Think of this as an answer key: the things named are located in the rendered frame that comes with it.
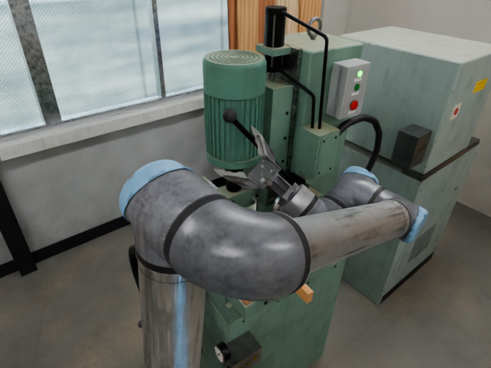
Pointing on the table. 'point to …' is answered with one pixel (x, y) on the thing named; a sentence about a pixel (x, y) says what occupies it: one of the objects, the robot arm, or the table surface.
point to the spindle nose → (233, 182)
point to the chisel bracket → (245, 197)
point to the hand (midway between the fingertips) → (231, 147)
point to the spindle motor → (255, 98)
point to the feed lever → (257, 147)
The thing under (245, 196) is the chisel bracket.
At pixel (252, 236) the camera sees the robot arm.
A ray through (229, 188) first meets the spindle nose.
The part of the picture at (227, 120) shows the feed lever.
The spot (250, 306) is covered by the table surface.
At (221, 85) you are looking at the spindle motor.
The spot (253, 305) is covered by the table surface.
